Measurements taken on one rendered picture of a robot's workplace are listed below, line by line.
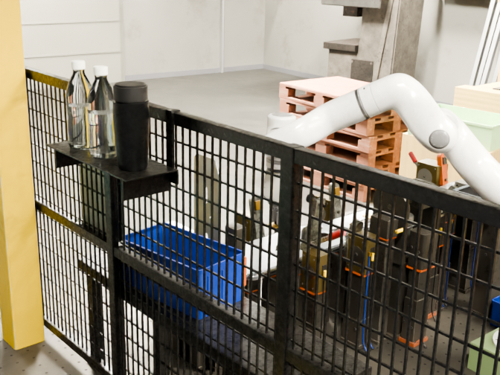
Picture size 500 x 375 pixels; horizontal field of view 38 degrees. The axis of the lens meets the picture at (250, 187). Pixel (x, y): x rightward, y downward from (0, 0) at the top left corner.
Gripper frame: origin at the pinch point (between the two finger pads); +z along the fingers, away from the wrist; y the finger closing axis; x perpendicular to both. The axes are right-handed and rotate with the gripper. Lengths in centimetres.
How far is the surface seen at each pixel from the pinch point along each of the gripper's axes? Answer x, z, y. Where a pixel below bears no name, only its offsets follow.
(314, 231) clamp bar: 0.4, 0.0, -15.9
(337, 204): -40.7, 8.3, 12.1
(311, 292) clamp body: 2.7, 17.6, -18.1
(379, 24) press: -565, 1, 424
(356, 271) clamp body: -14.9, 15.2, -20.0
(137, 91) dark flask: 65, -49, -25
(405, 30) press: -588, 8, 402
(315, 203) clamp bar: 1.6, -9.2, -17.0
